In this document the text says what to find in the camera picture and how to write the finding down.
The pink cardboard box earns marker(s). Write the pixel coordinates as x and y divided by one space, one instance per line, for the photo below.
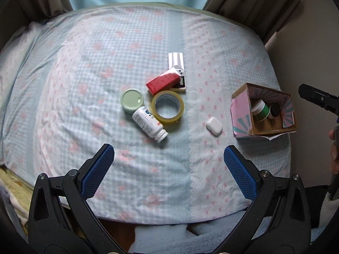
241 116

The green and white jar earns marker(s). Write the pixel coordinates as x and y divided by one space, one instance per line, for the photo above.
260 111

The white earbuds case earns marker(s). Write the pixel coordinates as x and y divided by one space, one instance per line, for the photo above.
214 127

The clear tape roll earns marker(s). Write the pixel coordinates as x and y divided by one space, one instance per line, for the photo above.
156 113

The blue pink patterned bed sheet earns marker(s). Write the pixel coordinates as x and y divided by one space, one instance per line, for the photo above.
106 58

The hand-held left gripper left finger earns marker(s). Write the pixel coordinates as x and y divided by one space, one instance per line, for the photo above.
96 172

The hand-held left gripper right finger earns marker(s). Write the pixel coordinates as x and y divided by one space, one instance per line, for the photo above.
239 173

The light blue fluffy blanket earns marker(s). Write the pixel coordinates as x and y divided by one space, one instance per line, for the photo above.
169 238

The white pill bottle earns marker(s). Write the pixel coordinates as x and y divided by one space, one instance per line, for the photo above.
148 125

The red carton box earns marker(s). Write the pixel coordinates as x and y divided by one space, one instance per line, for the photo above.
161 83

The dark cloth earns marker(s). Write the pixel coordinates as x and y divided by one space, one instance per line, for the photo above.
315 206

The person's right hand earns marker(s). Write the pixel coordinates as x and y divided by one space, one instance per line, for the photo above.
334 161

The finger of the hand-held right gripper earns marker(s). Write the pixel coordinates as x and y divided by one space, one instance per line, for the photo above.
317 96

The white striped rectangular package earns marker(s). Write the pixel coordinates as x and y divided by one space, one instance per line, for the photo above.
175 59

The yellow bedding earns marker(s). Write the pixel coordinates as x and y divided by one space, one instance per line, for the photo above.
13 190

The green round lid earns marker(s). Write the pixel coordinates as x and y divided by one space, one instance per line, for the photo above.
132 101

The black round container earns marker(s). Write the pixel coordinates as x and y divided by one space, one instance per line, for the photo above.
274 111

